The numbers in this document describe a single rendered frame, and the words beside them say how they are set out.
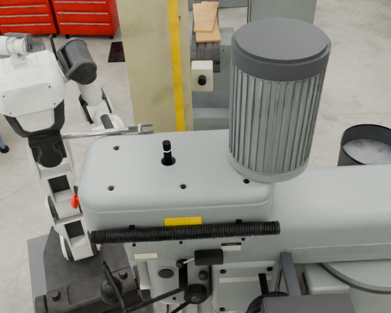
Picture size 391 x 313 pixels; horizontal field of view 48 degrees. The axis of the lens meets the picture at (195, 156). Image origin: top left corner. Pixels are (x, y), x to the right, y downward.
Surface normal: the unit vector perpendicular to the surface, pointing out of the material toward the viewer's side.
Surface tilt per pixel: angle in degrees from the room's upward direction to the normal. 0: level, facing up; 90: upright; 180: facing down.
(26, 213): 0
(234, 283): 90
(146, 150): 0
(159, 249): 90
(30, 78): 45
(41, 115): 90
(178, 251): 90
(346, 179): 0
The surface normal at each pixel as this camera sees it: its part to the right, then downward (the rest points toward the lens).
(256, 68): -0.56, 0.56
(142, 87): 0.04, 0.66
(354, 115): -0.03, -0.75
